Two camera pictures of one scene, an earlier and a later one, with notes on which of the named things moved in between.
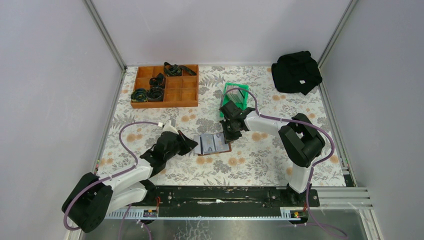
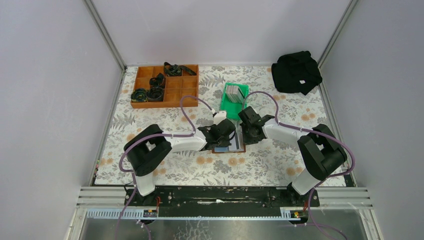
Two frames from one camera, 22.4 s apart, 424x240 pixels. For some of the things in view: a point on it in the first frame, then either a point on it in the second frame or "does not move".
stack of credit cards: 235,94 does not move
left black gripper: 188,145 -> 226,142
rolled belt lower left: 139,95 does not move
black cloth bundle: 296,72 does not move
